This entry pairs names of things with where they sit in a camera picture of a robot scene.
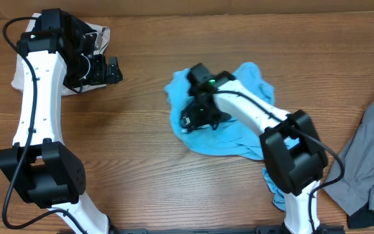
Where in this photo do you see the light blue t-shirt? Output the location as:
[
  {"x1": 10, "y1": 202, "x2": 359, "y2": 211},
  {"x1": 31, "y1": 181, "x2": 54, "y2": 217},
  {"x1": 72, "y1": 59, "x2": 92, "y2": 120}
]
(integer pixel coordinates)
[{"x1": 164, "y1": 61, "x2": 301, "y2": 212}]

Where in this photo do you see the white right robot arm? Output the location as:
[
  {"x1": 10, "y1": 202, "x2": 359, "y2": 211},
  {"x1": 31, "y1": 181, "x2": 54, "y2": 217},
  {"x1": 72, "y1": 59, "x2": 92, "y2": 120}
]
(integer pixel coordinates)
[{"x1": 180, "y1": 63, "x2": 328, "y2": 233}]

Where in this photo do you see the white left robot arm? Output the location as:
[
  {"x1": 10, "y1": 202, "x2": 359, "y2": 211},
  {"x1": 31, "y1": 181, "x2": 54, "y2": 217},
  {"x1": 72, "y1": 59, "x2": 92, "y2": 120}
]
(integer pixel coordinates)
[{"x1": 0, "y1": 8, "x2": 123, "y2": 233}]

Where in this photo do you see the beige folded garment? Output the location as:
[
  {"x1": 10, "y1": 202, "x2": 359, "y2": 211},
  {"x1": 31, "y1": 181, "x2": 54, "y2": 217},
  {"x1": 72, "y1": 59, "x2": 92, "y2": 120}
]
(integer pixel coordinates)
[{"x1": 11, "y1": 13, "x2": 110, "y2": 96}]

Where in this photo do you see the black garment under grey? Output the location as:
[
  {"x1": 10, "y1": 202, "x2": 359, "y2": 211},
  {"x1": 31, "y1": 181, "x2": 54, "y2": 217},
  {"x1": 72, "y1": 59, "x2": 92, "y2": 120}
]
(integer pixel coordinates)
[{"x1": 347, "y1": 203, "x2": 374, "y2": 229}]

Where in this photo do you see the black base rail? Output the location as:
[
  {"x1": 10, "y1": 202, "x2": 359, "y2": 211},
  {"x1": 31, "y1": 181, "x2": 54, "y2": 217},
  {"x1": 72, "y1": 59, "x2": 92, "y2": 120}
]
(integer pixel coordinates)
[{"x1": 56, "y1": 224, "x2": 346, "y2": 234}]

